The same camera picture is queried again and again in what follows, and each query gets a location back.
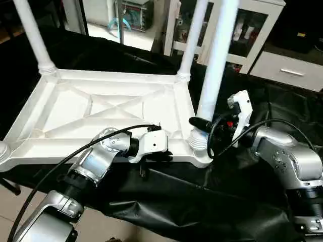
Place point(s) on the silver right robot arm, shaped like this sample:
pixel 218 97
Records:
pixel 290 161

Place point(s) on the black work mat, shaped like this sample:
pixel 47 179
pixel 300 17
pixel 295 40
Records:
pixel 166 206

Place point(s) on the white plastic table top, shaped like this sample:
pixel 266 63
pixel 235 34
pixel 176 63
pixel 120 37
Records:
pixel 101 106

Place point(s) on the white drawer unit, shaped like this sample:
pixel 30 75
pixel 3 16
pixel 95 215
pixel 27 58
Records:
pixel 287 70

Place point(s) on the white glass-door cabinet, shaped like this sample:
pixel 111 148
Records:
pixel 242 30

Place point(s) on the black box yellow label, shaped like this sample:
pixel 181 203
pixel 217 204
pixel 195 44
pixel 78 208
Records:
pixel 300 25

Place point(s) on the teal storage box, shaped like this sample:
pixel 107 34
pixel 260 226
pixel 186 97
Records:
pixel 133 15

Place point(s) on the black metal stand leg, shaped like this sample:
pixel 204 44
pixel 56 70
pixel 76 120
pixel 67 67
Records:
pixel 10 185

